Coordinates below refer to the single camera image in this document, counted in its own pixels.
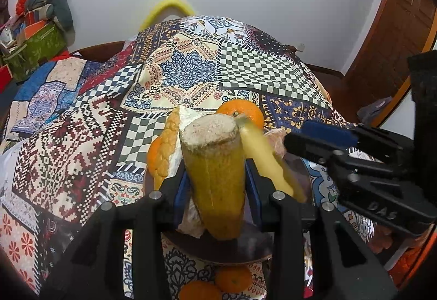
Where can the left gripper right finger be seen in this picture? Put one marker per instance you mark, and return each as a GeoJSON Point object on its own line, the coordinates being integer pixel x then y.
{"type": "Point", "coordinates": [276, 212]}

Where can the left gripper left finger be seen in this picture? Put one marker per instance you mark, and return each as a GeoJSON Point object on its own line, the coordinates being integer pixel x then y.
{"type": "Point", "coordinates": [155, 213]}

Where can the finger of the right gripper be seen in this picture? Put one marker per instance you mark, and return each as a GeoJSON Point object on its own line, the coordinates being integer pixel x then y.
{"type": "Point", "coordinates": [334, 134]}
{"type": "Point", "coordinates": [321, 153]}

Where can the pomelo wedge with rind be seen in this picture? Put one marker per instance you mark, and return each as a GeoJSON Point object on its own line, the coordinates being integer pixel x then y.
{"type": "Point", "coordinates": [166, 163]}

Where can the large orange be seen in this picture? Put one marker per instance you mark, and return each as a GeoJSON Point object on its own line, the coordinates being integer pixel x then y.
{"type": "Point", "coordinates": [152, 155]}
{"type": "Point", "coordinates": [238, 107]}

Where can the small tangerine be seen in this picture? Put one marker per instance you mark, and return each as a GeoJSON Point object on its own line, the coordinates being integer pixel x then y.
{"type": "Point", "coordinates": [200, 290]}
{"type": "Point", "coordinates": [233, 279]}

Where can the purple round plate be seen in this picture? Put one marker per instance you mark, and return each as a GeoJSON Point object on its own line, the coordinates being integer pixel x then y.
{"type": "Point", "coordinates": [252, 245]}

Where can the patchwork patterned tablecloth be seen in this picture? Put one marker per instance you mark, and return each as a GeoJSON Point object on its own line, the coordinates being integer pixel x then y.
{"type": "Point", "coordinates": [53, 180]}

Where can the wooden door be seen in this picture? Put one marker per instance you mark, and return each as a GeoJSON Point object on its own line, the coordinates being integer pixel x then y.
{"type": "Point", "coordinates": [402, 28]}

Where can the blue patchwork bed quilt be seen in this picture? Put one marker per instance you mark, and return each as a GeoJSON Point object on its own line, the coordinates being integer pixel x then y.
{"type": "Point", "coordinates": [61, 86]}

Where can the red box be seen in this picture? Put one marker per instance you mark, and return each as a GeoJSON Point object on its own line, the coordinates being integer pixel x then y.
{"type": "Point", "coordinates": [5, 77]}

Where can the green storage box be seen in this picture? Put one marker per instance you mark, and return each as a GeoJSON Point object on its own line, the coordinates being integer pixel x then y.
{"type": "Point", "coordinates": [40, 48]}

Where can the grey plush toy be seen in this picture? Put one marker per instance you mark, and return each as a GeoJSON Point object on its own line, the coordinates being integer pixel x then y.
{"type": "Point", "coordinates": [57, 11]}

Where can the red plastic bag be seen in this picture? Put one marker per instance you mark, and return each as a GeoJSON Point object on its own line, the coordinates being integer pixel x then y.
{"type": "Point", "coordinates": [20, 7]}

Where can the white wall socket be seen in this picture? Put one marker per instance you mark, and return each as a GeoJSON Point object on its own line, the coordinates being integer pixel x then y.
{"type": "Point", "coordinates": [301, 47]}

